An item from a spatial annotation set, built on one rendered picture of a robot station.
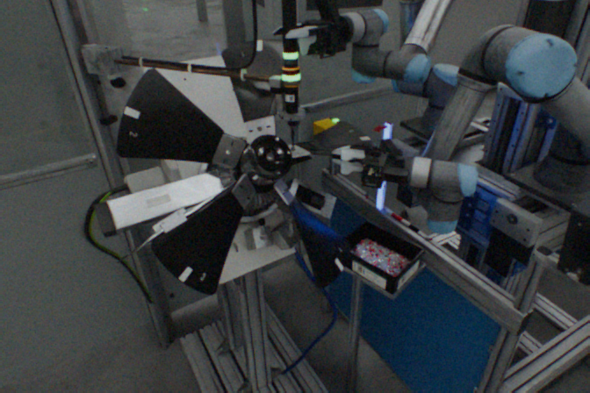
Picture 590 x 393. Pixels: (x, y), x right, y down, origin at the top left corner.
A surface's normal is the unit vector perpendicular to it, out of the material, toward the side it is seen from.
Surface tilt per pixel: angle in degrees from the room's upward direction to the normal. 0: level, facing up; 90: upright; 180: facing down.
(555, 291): 0
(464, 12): 90
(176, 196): 50
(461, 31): 90
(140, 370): 0
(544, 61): 85
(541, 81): 85
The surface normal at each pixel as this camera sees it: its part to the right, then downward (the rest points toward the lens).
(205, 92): 0.39, -0.22
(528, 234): -0.88, 0.26
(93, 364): -0.02, -0.85
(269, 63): -0.20, -0.23
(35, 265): 0.52, 0.44
